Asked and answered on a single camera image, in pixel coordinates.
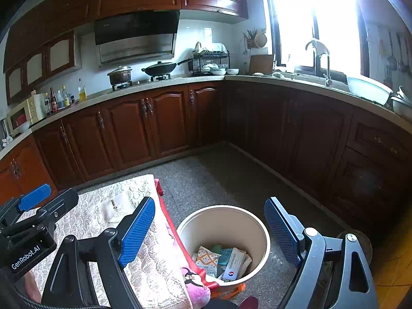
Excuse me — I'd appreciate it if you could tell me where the dark sauce bottle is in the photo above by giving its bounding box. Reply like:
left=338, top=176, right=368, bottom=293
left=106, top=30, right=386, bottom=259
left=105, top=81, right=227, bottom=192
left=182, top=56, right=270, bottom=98
left=50, top=87, right=59, bottom=113

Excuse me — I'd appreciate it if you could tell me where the black dish rack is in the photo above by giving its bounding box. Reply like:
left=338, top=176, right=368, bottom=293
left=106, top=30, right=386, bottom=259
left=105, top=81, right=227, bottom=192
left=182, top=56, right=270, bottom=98
left=188, top=41, right=230, bottom=76

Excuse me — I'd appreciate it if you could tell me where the white blue box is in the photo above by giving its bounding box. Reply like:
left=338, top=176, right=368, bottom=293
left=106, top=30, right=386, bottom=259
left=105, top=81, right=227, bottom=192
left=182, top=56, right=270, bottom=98
left=221, top=248, right=252, bottom=282

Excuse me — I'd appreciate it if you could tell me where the yellow oil bottle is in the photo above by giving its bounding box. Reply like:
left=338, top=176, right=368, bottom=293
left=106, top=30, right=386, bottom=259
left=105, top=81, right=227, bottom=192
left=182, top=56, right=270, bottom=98
left=78, top=79, right=87, bottom=102

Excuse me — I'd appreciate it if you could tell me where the black range hood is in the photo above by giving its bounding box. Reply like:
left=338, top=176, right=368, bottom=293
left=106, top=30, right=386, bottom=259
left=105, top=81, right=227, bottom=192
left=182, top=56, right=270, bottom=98
left=93, top=10, right=180, bottom=66

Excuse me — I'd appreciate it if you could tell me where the kitchen faucet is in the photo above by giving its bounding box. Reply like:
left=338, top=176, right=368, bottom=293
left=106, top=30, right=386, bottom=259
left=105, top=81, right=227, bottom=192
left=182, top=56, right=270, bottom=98
left=305, top=38, right=332, bottom=87

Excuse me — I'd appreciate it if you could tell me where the blue snack bag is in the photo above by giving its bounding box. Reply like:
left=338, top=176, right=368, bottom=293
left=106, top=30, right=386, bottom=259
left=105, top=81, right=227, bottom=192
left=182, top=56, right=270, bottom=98
left=218, top=248, right=233, bottom=266

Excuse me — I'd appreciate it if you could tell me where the wooden cutting board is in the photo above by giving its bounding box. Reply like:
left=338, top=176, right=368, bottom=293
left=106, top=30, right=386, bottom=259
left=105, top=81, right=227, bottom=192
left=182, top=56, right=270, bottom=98
left=248, top=54, right=274, bottom=75

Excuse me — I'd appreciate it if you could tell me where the red pink under cloth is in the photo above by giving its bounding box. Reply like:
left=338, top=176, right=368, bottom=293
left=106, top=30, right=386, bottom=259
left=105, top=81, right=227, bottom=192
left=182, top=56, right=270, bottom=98
left=153, top=177, right=247, bottom=309

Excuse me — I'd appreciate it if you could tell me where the pink embossed tablecloth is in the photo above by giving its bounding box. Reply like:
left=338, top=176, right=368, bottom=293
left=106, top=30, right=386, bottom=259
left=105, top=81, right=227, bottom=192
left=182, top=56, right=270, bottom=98
left=17, top=174, right=194, bottom=309

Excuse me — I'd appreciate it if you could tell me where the brown clay pot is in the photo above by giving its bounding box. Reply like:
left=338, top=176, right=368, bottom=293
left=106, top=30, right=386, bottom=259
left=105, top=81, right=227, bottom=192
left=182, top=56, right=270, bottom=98
left=108, top=66, right=133, bottom=86

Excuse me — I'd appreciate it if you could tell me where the old ceramic pot on floor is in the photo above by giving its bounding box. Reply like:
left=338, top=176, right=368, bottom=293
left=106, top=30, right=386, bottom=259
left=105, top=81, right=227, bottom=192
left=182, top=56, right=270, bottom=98
left=337, top=229, right=373, bottom=264

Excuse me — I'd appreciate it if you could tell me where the large white basin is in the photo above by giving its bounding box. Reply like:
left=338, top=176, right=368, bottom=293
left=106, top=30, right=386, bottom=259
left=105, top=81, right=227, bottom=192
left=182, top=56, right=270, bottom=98
left=346, top=75, right=392, bottom=105

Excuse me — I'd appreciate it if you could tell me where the green plush towel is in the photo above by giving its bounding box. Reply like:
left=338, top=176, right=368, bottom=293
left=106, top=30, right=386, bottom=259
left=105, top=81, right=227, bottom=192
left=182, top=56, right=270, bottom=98
left=212, top=244, right=223, bottom=255

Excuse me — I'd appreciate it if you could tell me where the orange patterned box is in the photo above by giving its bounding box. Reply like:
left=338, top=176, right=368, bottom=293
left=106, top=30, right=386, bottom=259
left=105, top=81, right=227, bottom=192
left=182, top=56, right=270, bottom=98
left=195, top=246, right=221, bottom=278

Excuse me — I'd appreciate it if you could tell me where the black wok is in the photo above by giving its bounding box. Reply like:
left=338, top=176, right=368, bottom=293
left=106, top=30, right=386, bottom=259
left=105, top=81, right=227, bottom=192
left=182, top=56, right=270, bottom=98
left=142, top=58, right=192, bottom=77

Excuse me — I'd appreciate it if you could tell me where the cream microwave oven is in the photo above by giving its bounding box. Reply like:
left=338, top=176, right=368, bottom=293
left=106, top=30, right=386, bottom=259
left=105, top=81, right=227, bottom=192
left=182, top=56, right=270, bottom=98
left=6, top=93, right=47, bottom=137

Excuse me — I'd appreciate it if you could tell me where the white trash bin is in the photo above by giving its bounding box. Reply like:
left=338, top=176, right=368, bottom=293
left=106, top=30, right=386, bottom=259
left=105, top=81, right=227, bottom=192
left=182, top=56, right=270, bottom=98
left=177, top=205, right=270, bottom=291

